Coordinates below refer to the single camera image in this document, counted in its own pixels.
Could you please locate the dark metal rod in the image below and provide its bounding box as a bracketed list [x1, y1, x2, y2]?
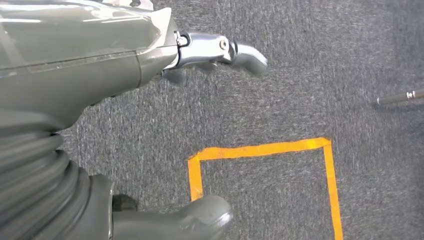
[376, 88, 424, 107]

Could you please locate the yellow floor tape square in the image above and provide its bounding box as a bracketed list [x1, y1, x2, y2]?
[187, 137, 344, 240]

